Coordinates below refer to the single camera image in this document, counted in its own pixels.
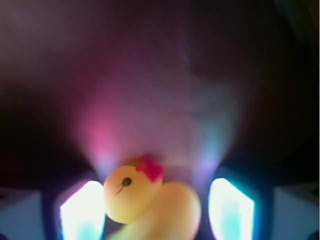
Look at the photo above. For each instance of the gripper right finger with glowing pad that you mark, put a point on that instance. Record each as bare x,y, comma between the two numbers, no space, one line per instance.
249,207

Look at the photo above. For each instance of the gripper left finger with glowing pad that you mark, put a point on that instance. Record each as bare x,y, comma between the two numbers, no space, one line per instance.
68,210

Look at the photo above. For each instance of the yellow rubber duck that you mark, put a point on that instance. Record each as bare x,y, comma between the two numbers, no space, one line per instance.
148,208

